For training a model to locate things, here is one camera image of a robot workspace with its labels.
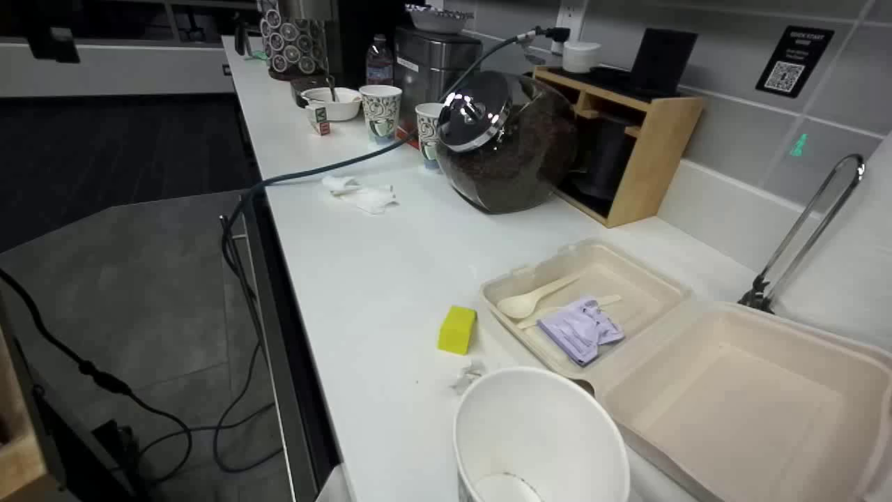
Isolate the clear water bottle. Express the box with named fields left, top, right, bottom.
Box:
left=361, top=34, right=395, bottom=88

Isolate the silver funnel dish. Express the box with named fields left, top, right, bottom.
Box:
left=404, top=0, right=477, bottom=38

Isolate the black canister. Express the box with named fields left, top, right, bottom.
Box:
left=567, top=113, right=637, bottom=208

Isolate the purple plastic packet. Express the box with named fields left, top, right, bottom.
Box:
left=534, top=295, right=627, bottom=367

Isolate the chrome faucet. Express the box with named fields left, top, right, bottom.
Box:
left=736, top=150, right=870, bottom=315

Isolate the black cable with plug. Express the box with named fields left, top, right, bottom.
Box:
left=439, top=25, right=572, bottom=99

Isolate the white food bowl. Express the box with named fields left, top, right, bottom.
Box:
left=299, top=84, right=361, bottom=126

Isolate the black rectangular box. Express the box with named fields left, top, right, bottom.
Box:
left=629, top=25, right=699, bottom=99

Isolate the circle patterned container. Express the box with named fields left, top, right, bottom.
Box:
left=253, top=0, right=346, bottom=91

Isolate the black QR code sign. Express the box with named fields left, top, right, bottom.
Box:
left=753, top=23, right=835, bottom=99

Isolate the large white paper bowl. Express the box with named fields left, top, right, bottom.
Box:
left=450, top=366, right=633, bottom=502

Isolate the patterned paper cup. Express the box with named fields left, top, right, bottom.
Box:
left=413, top=99, right=448, bottom=172

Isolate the floral patterned mug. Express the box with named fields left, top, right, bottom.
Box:
left=357, top=80, right=404, bottom=145

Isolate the blue-grey power cable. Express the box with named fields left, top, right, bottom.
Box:
left=209, top=137, right=421, bottom=476

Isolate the crumpled white tissue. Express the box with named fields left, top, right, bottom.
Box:
left=319, top=172, right=400, bottom=216

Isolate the small white container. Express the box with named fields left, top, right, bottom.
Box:
left=561, top=38, right=605, bottom=77

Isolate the yellow block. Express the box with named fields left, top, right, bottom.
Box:
left=434, top=304, right=480, bottom=356

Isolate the black coffee machine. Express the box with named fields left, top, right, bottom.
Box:
left=389, top=25, right=485, bottom=141

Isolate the beige clamshell takeout container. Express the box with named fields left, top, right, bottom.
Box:
left=480, top=236, right=892, bottom=502

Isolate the light wooden shelf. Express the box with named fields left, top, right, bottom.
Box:
left=531, top=63, right=708, bottom=228

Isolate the dark glass jar appliance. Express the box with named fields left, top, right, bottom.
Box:
left=432, top=67, right=579, bottom=216

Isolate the black floor cable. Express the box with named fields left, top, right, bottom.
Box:
left=0, top=267, right=197, bottom=486

